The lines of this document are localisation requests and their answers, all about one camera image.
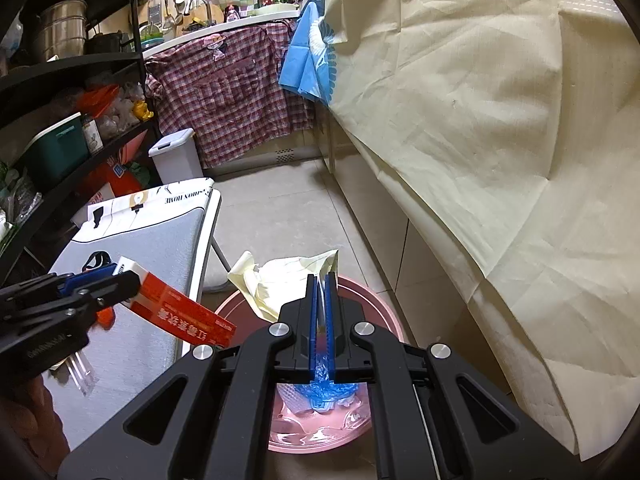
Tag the clear plastic tubes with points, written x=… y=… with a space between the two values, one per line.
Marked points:
x=80 y=372

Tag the black shelf rack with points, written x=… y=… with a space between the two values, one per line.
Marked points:
x=75 y=67

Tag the blue printed cloth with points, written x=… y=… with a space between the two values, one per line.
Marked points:
x=300 y=60

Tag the beige kitchen cabinet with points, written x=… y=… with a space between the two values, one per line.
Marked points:
x=380 y=220

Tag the cream cloth sheet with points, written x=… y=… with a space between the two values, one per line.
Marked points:
x=475 y=135

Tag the pink plastic bucket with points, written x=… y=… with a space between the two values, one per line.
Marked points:
x=367 y=295

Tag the metal grater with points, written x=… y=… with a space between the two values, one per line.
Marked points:
x=155 y=12

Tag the metal kitchen faucet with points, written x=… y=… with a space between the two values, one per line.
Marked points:
x=192 y=0

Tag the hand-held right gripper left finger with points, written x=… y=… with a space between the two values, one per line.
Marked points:
x=314 y=320

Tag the green cooler box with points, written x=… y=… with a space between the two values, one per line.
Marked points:
x=55 y=145

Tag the blue plastic wrapper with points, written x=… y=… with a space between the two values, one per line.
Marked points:
x=325 y=395

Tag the white kitchen counter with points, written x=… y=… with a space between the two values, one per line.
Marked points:
x=225 y=24

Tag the orange cardboard box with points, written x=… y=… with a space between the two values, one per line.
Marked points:
x=112 y=175

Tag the grey table mat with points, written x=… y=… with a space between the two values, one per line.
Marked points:
x=140 y=240

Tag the red and white box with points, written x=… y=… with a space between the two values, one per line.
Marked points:
x=185 y=315

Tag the white lidded bin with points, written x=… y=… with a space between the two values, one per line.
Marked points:
x=175 y=160

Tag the jar with white label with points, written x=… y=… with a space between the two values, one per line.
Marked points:
x=92 y=135

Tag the orange plastic bag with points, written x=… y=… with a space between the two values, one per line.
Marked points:
x=97 y=100

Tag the person's left hand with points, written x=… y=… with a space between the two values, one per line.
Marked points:
x=35 y=420

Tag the red plaid shirt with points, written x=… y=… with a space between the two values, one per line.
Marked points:
x=225 y=90

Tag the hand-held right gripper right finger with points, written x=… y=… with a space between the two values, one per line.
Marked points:
x=331 y=320

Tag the stacked steel pots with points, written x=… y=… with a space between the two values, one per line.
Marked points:
x=60 y=30

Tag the black cooking pot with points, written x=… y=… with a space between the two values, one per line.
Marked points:
x=105 y=42

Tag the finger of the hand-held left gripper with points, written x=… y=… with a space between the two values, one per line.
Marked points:
x=87 y=280
x=120 y=285

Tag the cream paper bag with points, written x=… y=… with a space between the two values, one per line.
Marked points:
x=270 y=285

